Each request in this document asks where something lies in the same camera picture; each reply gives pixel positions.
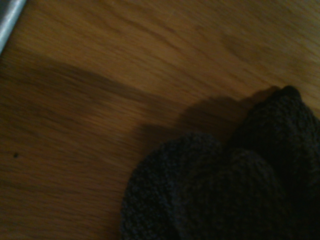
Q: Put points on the dark grey knitted cloth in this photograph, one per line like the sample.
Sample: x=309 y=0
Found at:
x=225 y=180

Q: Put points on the stainless steel sink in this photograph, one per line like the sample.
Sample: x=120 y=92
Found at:
x=8 y=20

